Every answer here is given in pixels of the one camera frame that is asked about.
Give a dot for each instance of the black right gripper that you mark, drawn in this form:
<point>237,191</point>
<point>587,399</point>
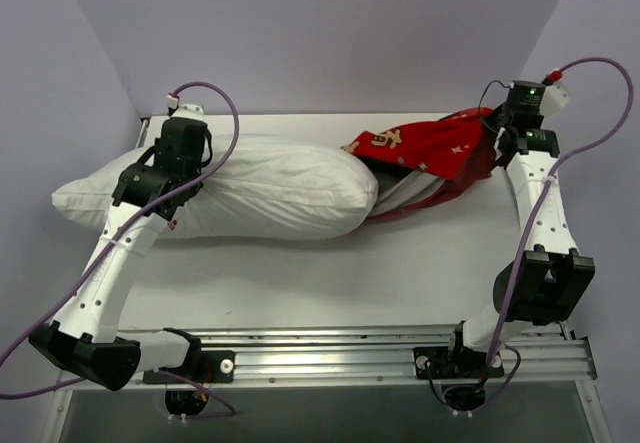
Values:
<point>498,120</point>

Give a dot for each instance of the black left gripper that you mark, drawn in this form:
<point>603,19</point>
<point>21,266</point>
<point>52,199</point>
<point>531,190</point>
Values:
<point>181,133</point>

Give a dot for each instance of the white pillow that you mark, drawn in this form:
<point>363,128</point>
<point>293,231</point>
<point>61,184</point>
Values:
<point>279,188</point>

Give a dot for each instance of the red printed pillowcase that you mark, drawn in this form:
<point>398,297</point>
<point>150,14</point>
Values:
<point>427,163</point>

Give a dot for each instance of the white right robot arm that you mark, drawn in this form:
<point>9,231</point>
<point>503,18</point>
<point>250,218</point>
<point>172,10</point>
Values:
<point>548,275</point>

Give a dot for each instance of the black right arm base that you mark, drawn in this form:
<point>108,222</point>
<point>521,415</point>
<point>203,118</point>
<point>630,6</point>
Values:
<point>439,363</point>

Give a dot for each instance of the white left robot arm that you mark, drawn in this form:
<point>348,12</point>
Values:
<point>82,336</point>

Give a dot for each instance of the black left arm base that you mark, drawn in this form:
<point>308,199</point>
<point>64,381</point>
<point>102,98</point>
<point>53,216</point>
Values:
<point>211,367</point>

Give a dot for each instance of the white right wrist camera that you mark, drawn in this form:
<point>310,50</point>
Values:
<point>555,96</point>

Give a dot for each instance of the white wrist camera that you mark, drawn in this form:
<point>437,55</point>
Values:
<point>176,108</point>
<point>555,96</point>

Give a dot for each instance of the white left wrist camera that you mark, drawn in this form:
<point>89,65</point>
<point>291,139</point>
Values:
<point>176,108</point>

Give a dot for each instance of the aluminium side rail left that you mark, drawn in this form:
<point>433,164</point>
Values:
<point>142,135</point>

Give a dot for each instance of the aluminium side rail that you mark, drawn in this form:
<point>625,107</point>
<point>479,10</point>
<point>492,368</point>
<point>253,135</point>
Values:
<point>566,330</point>
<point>142,135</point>

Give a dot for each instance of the aluminium side rail right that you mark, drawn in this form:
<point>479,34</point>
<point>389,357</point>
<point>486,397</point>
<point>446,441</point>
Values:
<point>566,330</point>

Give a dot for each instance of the aluminium front mounting rail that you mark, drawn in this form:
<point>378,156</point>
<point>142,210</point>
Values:
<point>377,356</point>

